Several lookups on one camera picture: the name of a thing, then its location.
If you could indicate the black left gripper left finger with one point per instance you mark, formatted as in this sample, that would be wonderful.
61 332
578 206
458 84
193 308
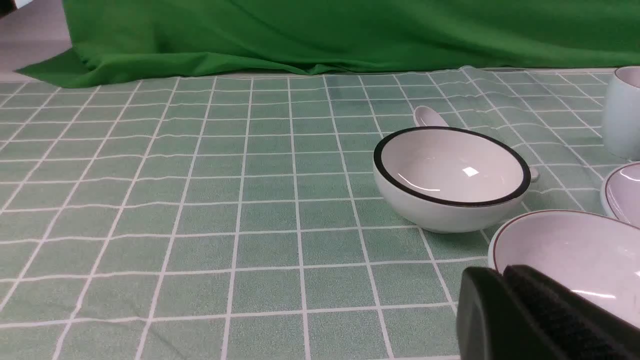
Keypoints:
493 324

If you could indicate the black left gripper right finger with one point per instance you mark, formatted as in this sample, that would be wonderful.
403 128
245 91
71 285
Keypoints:
581 329

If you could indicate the white bowl black rim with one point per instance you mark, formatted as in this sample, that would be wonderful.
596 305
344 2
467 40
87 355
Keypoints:
449 180

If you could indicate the pale blue cup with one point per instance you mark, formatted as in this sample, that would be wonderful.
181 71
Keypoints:
621 114

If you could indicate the white ceramic spoon with pattern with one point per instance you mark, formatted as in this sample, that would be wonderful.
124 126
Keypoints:
430 117

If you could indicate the pale blue bowl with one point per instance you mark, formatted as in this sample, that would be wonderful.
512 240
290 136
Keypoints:
594 256

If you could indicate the green checkered tablecloth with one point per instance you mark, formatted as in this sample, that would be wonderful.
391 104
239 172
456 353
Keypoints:
237 217

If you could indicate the green backdrop cloth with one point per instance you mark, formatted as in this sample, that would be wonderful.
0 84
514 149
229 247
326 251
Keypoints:
119 41

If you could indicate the pale blue plate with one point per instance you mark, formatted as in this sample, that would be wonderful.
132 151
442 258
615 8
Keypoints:
620 194

